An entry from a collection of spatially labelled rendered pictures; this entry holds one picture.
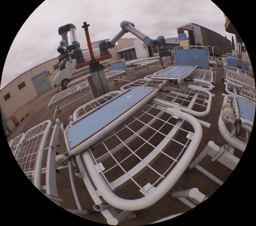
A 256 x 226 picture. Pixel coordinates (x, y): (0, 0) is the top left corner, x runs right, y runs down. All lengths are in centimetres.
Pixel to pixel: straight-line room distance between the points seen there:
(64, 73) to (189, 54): 731
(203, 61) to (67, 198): 260
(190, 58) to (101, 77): 162
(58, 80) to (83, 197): 712
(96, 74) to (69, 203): 153
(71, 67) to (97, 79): 636
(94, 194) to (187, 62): 204
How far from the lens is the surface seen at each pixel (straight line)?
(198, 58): 185
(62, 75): 740
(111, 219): 39
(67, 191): 112
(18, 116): 599
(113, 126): 44
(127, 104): 56
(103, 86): 125
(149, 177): 82
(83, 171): 46
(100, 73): 122
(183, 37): 1146
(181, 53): 192
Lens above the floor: 81
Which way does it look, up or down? 26 degrees down
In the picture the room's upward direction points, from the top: 13 degrees counter-clockwise
